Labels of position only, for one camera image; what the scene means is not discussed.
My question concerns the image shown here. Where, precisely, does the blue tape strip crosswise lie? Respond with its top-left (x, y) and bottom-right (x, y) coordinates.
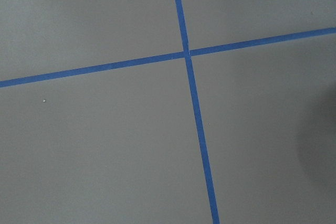
top-left (1, 27), bottom-right (335, 88)

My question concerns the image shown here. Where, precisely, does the blue tape strip lengthwise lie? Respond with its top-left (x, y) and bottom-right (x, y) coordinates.
top-left (175, 0), bottom-right (220, 223)

